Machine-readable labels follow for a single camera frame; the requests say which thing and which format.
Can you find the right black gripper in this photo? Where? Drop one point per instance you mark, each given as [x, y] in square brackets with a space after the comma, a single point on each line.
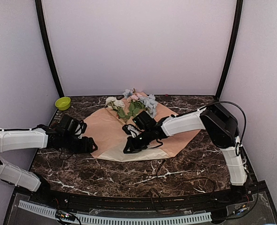
[134, 147]

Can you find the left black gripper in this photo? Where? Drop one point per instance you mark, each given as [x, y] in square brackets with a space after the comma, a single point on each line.
[86, 146]

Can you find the peach wrapping paper sheet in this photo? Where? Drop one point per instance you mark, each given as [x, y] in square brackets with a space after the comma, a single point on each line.
[106, 130]

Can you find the pink fake flower stem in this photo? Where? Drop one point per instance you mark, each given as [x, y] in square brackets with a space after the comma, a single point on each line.
[135, 105]

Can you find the blue fake flower bunch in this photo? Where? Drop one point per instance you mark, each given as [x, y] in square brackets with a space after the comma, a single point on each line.
[148, 100]

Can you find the white fake flower stem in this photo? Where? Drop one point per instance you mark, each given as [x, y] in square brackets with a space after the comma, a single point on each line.
[118, 106]

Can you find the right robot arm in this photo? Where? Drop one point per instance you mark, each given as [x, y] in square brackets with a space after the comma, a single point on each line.
[220, 124]

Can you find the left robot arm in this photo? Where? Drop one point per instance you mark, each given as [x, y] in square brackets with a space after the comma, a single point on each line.
[22, 139]

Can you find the green plastic bowl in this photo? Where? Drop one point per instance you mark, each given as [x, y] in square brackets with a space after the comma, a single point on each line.
[63, 103]

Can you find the small circuit board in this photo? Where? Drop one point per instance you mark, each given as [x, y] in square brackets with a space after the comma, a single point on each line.
[64, 216]

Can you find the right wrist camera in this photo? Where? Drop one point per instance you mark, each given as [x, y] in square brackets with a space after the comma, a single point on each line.
[131, 130]

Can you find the white slotted cable duct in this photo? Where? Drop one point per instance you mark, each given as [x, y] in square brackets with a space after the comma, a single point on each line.
[117, 217]

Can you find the left black frame post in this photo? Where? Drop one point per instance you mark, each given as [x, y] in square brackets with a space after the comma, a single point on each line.
[47, 47]

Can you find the black frame post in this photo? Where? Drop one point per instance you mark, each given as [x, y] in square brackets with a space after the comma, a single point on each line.
[231, 47]
[47, 47]

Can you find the right black frame post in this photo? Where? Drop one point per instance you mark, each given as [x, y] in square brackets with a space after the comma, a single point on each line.
[231, 47]

